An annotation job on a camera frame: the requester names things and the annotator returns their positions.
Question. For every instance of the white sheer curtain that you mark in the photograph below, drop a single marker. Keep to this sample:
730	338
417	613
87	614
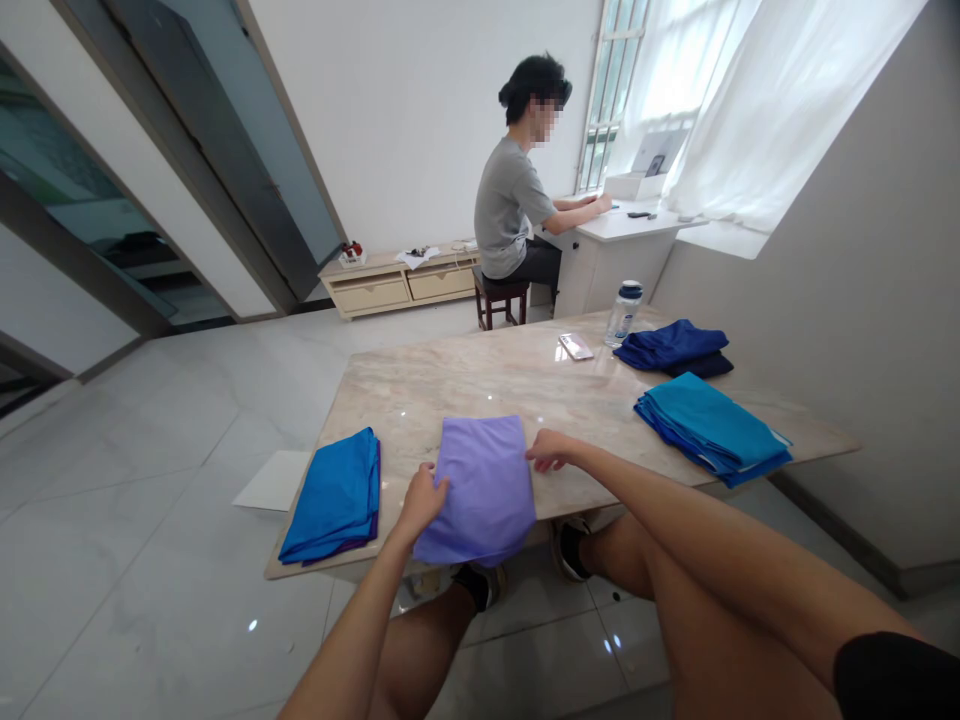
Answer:
772	105

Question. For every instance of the stack of folded teal cloths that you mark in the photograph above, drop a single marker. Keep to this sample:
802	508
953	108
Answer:
712	427

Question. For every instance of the barred window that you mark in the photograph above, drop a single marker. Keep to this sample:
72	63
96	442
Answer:
611	90

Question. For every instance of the white basket with red items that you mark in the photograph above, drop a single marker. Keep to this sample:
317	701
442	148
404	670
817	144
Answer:
352	255

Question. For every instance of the person's right hand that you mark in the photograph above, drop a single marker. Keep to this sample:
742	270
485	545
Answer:
564	448

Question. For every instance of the white crumpled paper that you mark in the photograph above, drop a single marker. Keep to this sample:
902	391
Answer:
417	257

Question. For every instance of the pile of dark blue cloths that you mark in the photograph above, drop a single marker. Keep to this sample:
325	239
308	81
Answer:
675	346

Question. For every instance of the clear water bottle blue cap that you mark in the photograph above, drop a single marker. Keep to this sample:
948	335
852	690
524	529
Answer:
622	319

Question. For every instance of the white desk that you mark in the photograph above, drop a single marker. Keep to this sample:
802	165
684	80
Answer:
615	255

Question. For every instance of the stack of folded blue cloths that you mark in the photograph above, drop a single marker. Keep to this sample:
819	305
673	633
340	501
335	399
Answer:
334	495

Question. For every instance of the dark glass door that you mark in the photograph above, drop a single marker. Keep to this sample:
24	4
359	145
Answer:
225	135

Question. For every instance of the white box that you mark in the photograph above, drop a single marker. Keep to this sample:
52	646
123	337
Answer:
634	185

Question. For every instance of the person's left hand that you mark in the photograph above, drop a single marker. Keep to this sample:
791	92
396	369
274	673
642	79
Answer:
418	502

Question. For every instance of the pink smartphone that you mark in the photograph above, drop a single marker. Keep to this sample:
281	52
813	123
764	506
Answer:
576	347

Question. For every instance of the open white box lid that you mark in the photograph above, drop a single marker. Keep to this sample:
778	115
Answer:
660	152

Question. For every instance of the cream low drawer cabinet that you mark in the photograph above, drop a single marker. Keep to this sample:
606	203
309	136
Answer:
397	283

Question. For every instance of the person's legs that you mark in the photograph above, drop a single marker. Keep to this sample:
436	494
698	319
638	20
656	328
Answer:
525	660

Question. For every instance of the lilac cloth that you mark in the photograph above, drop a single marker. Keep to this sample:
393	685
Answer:
480	487

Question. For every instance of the dark wooden stool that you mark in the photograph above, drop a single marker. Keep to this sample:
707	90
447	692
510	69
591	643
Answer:
498	298

